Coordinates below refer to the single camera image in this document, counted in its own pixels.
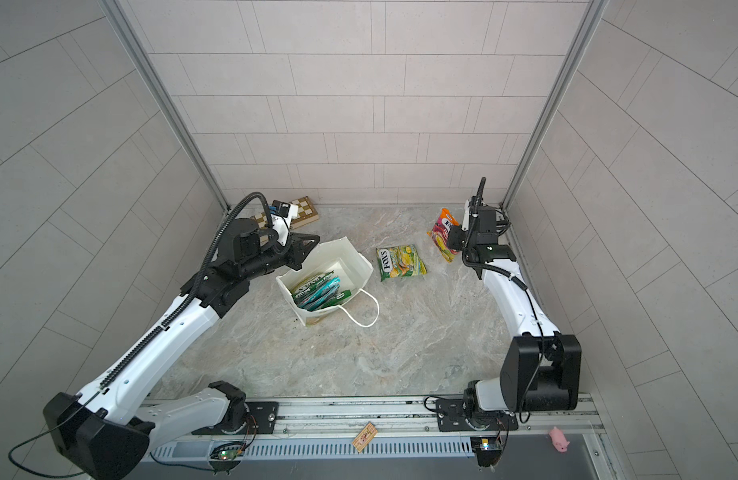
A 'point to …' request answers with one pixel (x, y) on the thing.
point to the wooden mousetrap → (364, 437)
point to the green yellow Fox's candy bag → (399, 261)
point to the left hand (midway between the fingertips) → (325, 236)
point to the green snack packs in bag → (320, 293)
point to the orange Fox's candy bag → (440, 233)
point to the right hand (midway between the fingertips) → (454, 227)
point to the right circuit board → (488, 450)
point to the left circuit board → (225, 460)
